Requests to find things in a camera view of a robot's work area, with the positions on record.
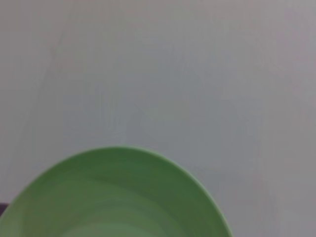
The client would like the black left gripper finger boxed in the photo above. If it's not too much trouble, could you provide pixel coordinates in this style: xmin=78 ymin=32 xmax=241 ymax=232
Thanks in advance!
xmin=0 ymin=202 xmax=10 ymax=218

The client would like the light green plate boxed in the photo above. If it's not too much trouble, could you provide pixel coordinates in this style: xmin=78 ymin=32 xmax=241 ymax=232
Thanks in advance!
xmin=0 ymin=146 xmax=234 ymax=237

